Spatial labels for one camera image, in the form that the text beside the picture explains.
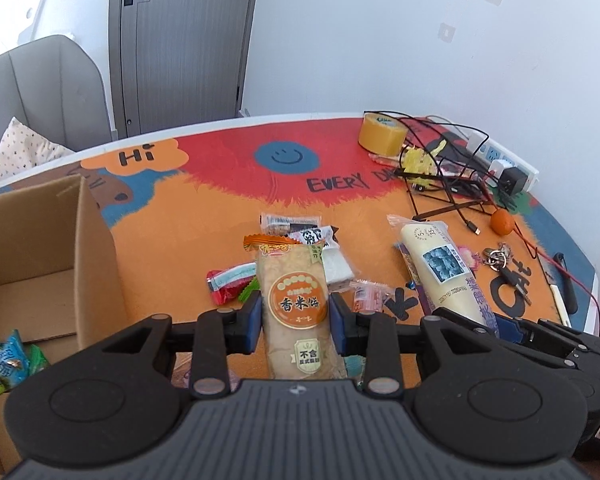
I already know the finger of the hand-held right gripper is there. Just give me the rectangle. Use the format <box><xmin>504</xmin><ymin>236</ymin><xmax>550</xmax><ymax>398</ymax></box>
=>
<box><xmin>432</xmin><ymin>306</ymin><xmax>586</xmax><ymax>361</ymax></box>

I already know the plain white snack packet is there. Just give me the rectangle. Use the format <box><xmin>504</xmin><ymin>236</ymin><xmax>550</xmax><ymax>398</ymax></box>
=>
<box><xmin>320</xmin><ymin>247</ymin><xmax>356</xmax><ymax>292</ymax></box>

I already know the long white packet blue label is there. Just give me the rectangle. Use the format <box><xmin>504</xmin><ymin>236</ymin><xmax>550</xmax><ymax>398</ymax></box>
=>
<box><xmin>386</xmin><ymin>215</ymin><xmax>501</xmax><ymax>336</ymax></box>

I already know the flat black device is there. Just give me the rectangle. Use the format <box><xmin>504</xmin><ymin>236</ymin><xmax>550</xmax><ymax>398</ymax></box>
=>
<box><xmin>425</xmin><ymin>132</ymin><xmax>474</xmax><ymax>162</ymax></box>

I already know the small orange snack packet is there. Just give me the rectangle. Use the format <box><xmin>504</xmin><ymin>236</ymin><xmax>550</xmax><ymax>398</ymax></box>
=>
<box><xmin>242</xmin><ymin>233</ymin><xmax>301</xmax><ymax>257</ymax></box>

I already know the grey chair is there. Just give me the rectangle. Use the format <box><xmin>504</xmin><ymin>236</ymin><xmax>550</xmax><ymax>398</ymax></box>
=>
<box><xmin>0</xmin><ymin>34</ymin><xmax>114</xmax><ymax>189</ymax></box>

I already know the pink fluffy charm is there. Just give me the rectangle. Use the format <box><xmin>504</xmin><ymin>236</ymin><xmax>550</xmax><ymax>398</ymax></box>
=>
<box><xmin>457</xmin><ymin>245</ymin><xmax>484</xmax><ymax>272</ymax></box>

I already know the black power adapter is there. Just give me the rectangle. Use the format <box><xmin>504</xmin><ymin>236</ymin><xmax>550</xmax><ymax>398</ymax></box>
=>
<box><xmin>497</xmin><ymin>166</ymin><xmax>529</xmax><ymax>195</ymax></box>

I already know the white pen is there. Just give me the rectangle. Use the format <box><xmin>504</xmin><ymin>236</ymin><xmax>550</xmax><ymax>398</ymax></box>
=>
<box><xmin>550</xmin><ymin>282</ymin><xmax>569</xmax><ymax>327</ymax></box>

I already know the black wire stand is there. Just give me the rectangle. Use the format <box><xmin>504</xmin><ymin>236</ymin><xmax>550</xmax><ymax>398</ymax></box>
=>
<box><xmin>410</xmin><ymin>170</ymin><xmax>499</xmax><ymax>224</ymax></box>

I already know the small clear red-print packet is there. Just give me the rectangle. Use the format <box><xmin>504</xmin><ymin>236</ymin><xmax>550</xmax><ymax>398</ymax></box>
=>
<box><xmin>350</xmin><ymin>280</ymin><xmax>389</xmax><ymax>314</ymax></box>

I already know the black cable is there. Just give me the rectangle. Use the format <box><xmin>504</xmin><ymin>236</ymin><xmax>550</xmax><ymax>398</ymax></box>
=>
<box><xmin>364</xmin><ymin>109</ymin><xmax>492</xmax><ymax>235</ymax></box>

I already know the dark striped snack packet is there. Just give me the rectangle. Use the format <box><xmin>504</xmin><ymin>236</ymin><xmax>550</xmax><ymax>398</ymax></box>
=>
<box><xmin>259</xmin><ymin>213</ymin><xmax>324</xmax><ymax>236</ymax></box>

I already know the blue green candy packet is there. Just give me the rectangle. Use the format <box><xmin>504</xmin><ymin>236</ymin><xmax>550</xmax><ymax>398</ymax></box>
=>
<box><xmin>0</xmin><ymin>330</ymin><xmax>32</xmax><ymax>395</ymax></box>

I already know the colourful printed table mat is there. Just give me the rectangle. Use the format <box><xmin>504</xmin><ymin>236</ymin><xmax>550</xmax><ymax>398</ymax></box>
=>
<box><xmin>0</xmin><ymin>117</ymin><xmax>599</xmax><ymax>343</ymax></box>

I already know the brown cardboard box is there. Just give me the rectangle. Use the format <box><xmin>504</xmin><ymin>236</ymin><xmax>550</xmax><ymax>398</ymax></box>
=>
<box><xmin>0</xmin><ymin>174</ymin><xmax>131</xmax><ymax>476</ymax></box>

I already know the black pen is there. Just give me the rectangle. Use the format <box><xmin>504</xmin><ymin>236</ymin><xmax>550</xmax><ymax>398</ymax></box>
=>
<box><xmin>552</xmin><ymin>252</ymin><xmax>579</xmax><ymax>317</ymax></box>

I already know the small green candy packet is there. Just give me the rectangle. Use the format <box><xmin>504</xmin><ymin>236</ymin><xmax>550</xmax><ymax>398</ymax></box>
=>
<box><xmin>27</xmin><ymin>345</ymin><xmax>51</xmax><ymax>374</ymax></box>

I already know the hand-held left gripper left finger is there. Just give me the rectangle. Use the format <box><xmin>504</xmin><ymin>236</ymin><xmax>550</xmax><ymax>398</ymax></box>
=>
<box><xmin>101</xmin><ymin>294</ymin><xmax>263</xmax><ymax>399</ymax></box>

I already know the yellow tape roll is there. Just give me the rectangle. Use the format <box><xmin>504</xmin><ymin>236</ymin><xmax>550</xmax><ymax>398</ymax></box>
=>
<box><xmin>358</xmin><ymin>112</ymin><xmax>410</xmax><ymax>157</ymax></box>

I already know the black white snack packet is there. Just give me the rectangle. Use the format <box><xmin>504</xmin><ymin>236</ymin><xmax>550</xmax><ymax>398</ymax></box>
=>
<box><xmin>287</xmin><ymin>225</ymin><xmax>341</xmax><ymax>252</ymax></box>

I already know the grey door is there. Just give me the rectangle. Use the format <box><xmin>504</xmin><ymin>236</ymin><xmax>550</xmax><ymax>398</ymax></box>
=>
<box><xmin>109</xmin><ymin>0</ymin><xmax>264</xmax><ymax>139</ymax></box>

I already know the rice cracker packet orange label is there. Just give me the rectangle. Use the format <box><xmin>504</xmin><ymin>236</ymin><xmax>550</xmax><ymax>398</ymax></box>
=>
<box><xmin>255</xmin><ymin>242</ymin><xmax>349</xmax><ymax>381</ymax></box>

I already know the red green snack packet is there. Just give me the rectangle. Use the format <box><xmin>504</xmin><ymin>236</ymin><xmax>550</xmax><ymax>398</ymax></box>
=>
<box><xmin>206</xmin><ymin>262</ymin><xmax>259</xmax><ymax>306</ymax></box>

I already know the white power strip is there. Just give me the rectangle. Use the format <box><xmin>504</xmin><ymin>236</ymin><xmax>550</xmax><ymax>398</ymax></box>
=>
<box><xmin>462</xmin><ymin>131</ymin><xmax>540</xmax><ymax>194</ymax></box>

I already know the dotted white cushion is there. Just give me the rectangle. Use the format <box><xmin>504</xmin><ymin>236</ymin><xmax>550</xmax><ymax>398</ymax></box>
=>
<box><xmin>0</xmin><ymin>116</ymin><xmax>76</xmax><ymax>189</ymax></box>

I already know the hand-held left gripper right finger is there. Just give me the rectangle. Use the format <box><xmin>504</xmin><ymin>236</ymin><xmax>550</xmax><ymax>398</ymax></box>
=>
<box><xmin>330</xmin><ymin>294</ymin><xmax>495</xmax><ymax>396</ymax></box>

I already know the orange tangerine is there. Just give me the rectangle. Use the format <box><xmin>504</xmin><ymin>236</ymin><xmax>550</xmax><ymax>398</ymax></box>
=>
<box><xmin>490</xmin><ymin>210</ymin><xmax>515</xmax><ymax>235</ymax></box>

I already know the red cable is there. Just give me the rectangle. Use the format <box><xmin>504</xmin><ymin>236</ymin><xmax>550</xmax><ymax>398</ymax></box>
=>
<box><xmin>480</xmin><ymin>180</ymin><xmax>600</xmax><ymax>337</ymax></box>

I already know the yellow toy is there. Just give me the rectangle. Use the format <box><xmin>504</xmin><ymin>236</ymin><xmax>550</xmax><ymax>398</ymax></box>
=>
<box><xmin>402</xmin><ymin>145</ymin><xmax>439</xmax><ymax>177</ymax></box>

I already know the bunch of keys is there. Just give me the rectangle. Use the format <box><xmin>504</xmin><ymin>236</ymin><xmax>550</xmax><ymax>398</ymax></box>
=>
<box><xmin>482</xmin><ymin>242</ymin><xmax>534</xmax><ymax>307</ymax></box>

